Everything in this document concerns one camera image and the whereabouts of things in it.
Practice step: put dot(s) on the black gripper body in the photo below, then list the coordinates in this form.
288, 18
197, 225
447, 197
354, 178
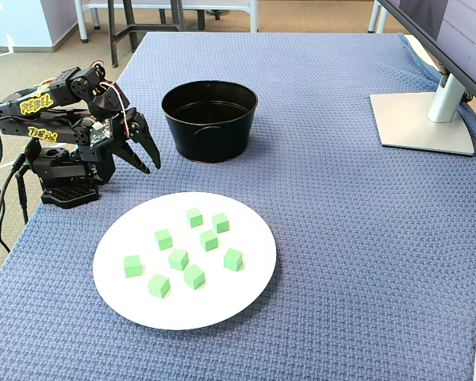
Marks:
132, 136

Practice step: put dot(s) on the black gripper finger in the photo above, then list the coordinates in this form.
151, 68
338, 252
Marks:
131, 156
143, 135

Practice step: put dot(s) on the green cube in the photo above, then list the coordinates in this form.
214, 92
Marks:
163, 239
194, 217
233, 259
208, 240
220, 222
178, 259
132, 265
194, 276
158, 285

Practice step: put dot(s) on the white round plate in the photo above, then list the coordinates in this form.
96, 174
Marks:
222, 301

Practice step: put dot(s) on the black metal bucket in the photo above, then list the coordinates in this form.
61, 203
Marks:
210, 143

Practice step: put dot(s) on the blue woven table cloth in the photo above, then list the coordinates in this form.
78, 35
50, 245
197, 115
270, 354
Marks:
341, 238

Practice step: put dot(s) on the white table leg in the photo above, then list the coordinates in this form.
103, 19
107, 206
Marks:
375, 20

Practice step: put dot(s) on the silver computer monitor with stand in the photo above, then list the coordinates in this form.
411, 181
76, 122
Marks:
420, 123

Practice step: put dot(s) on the small camera circuit board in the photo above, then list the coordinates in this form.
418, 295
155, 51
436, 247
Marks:
101, 134

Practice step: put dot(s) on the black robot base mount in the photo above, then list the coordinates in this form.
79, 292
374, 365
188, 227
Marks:
69, 196

